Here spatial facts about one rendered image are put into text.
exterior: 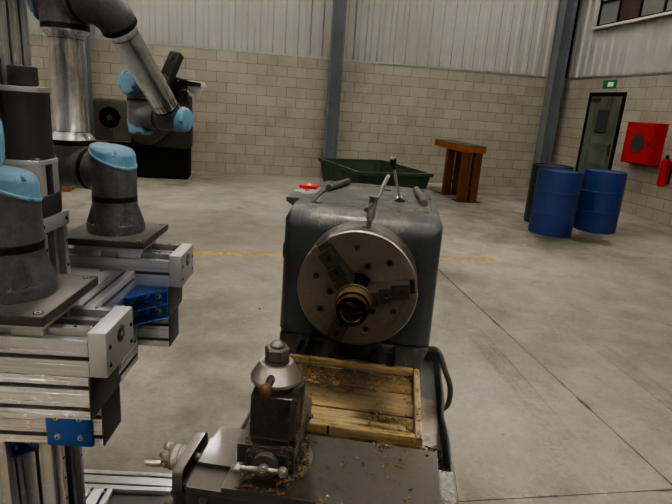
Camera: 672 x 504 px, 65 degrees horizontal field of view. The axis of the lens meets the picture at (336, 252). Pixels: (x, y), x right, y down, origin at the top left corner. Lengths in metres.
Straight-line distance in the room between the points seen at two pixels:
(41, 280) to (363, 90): 10.69
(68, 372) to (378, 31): 11.00
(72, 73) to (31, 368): 0.80
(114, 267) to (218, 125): 9.88
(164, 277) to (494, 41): 11.41
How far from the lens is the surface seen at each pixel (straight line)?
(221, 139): 11.35
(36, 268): 1.10
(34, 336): 1.10
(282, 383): 0.82
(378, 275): 1.36
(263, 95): 11.31
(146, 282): 1.53
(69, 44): 1.60
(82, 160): 1.56
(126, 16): 1.55
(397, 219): 1.50
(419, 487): 0.92
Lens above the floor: 1.54
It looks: 16 degrees down
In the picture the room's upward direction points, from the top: 4 degrees clockwise
